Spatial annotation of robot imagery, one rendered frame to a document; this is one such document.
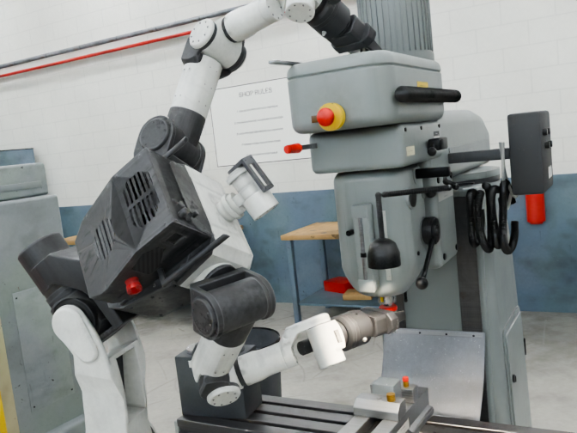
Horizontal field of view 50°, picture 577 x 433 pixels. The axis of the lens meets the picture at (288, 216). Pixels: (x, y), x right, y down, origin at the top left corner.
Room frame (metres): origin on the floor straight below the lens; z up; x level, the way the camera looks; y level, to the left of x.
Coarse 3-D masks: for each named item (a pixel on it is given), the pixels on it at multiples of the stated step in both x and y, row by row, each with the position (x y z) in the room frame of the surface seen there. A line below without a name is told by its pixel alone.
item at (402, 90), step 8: (400, 88) 1.33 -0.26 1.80; (408, 88) 1.33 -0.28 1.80; (416, 88) 1.38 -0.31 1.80; (424, 88) 1.44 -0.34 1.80; (432, 88) 1.50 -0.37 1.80; (440, 88) 1.58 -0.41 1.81; (400, 96) 1.34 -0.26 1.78; (408, 96) 1.33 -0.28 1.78; (416, 96) 1.37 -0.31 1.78; (424, 96) 1.42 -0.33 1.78; (432, 96) 1.47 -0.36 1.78; (440, 96) 1.54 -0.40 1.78; (448, 96) 1.60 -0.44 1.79; (456, 96) 1.67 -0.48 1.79
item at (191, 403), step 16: (240, 352) 1.80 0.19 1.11; (176, 368) 1.83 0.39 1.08; (192, 384) 1.81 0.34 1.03; (256, 384) 1.83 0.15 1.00; (192, 400) 1.81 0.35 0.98; (240, 400) 1.75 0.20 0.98; (256, 400) 1.82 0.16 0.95; (208, 416) 1.79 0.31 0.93; (224, 416) 1.77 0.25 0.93; (240, 416) 1.75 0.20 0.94
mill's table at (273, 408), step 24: (264, 408) 1.81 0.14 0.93; (288, 408) 1.79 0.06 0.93; (312, 408) 1.78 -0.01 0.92; (336, 408) 1.75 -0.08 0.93; (192, 432) 1.79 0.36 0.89; (216, 432) 1.73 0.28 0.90; (240, 432) 1.69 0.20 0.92; (264, 432) 1.65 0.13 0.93; (288, 432) 1.63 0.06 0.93; (312, 432) 1.62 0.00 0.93; (336, 432) 1.61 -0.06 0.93; (432, 432) 1.55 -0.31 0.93; (456, 432) 1.53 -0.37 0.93; (480, 432) 1.52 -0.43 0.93; (504, 432) 1.51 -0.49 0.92; (528, 432) 1.49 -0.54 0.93; (552, 432) 1.48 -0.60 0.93
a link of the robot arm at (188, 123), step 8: (168, 112) 1.51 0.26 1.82; (176, 112) 1.49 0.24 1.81; (184, 112) 1.48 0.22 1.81; (192, 112) 1.49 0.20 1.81; (176, 120) 1.48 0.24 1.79; (184, 120) 1.48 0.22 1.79; (192, 120) 1.48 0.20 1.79; (200, 120) 1.50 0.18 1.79; (176, 128) 1.44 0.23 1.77; (184, 128) 1.47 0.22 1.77; (192, 128) 1.48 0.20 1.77; (200, 128) 1.50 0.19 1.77; (176, 136) 1.43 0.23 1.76; (184, 136) 1.46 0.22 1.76; (192, 136) 1.48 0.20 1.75; (200, 136) 1.51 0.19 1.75; (192, 144) 1.49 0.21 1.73; (176, 152) 1.44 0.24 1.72; (184, 152) 1.46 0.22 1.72; (192, 152) 1.48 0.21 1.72; (200, 152) 1.51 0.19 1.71; (184, 160) 1.47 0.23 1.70; (192, 160) 1.49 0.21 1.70
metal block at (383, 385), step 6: (378, 378) 1.61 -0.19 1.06; (384, 378) 1.61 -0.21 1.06; (390, 378) 1.60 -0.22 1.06; (372, 384) 1.58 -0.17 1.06; (378, 384) 1.57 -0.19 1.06; (384, 384) 1.57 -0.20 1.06; (390, 384) 1.56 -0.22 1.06; (396, 384) 1.57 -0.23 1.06; (378, 390) 1.57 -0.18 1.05; (384, 390) 1.56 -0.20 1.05; (390, 390) 1.55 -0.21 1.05; (396, 390) 1.56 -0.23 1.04; (396, 396) 1.56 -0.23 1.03
